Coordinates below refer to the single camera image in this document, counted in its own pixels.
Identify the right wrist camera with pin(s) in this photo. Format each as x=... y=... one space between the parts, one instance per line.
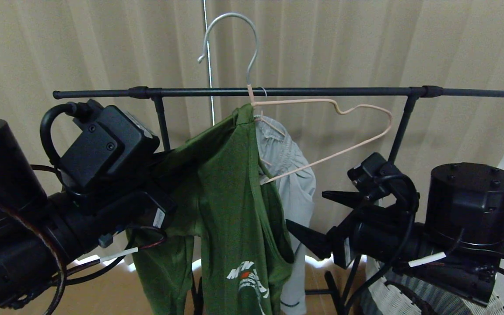
x=374 y=175

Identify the white laundry basket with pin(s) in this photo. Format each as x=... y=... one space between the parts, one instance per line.
x=409 y=297

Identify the pale grey shorts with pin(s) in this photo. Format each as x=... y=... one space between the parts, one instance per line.
x=295 y=183

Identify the green garment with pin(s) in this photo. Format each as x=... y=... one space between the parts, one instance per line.
x=230 y=197

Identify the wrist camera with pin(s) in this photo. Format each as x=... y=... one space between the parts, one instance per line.
x=374 y=175
x=107 y=144

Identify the black clothes rack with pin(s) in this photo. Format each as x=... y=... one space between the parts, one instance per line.
x=344 y=92

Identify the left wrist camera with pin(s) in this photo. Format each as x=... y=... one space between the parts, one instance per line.
x=107 y=144

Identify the pink clothes hanger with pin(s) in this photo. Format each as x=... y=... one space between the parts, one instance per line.
x=304 y=102
x=274 y=127

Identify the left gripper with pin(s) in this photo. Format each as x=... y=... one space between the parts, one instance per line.
x=81 y=232

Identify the beige curtain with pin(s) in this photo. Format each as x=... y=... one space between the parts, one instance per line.
x=81 y=43

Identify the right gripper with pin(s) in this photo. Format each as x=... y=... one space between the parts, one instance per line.
x=383 y=232

